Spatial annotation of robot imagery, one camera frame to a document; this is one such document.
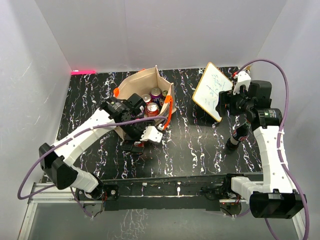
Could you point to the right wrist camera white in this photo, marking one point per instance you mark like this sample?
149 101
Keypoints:
242 79

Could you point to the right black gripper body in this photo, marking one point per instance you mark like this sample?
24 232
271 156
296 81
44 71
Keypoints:
238 103

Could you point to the purple Fanta can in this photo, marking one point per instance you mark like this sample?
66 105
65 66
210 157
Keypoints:
156 95

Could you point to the pink marker pen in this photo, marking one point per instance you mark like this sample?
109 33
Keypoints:
82 72

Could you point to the red Coke can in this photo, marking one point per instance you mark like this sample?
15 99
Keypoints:
138 143
147 99
152 109

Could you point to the small whiteboard with orange frame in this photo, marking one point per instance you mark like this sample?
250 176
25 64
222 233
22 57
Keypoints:
206 94

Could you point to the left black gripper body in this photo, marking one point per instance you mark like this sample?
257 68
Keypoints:
134 131

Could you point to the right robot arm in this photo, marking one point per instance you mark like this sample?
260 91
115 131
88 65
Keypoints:
277 197

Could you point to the dark Pepsi bottle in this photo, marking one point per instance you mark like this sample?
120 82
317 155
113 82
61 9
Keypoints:
238 136

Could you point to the black marble pattern mat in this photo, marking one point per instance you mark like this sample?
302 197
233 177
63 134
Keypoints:
193 144

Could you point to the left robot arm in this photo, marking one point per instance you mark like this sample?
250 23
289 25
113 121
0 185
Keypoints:
59 158

